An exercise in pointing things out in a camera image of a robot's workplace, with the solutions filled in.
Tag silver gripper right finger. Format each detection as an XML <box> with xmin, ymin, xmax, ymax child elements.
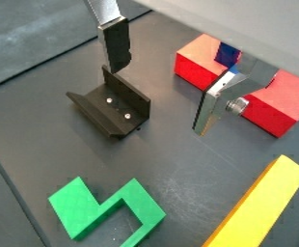
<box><xmin>192</xmin><ymin>54</ymin><xmax>279</xmax><ymax>136</ymax></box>

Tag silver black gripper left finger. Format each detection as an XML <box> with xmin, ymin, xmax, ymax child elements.
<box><xmin>84</xmin><ymin>0</ymin><xmax>131</xmax><ymax>73</ymax></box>

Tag yellow long block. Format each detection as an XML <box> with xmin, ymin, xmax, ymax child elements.
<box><xmin>201</xmin><ymin>155</ymin><xmax>299</xmax><ymax>247</ymax></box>

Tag red board base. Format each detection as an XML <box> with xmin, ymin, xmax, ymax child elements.
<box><xmin>173</xmin><ymin>34</ymin><xmax>299</xmax><ymax>138</ymax></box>

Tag blue U-shaped block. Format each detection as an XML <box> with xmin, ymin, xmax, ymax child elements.
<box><xmin>215</xmin><ymin>42</ymin><xmax>241</xmax><ymax>68</ymax></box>

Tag green zigzag block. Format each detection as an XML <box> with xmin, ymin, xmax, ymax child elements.
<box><xmin>48</xmin><ymin>177</ymin><xmax>167</xmax><ymax>247</ymax></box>

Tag black angle bracket holder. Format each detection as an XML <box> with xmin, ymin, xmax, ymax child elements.
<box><xmin>65</xmin><ymin>66</ymin><xmax>151</xmax><ymax>139</ymax></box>

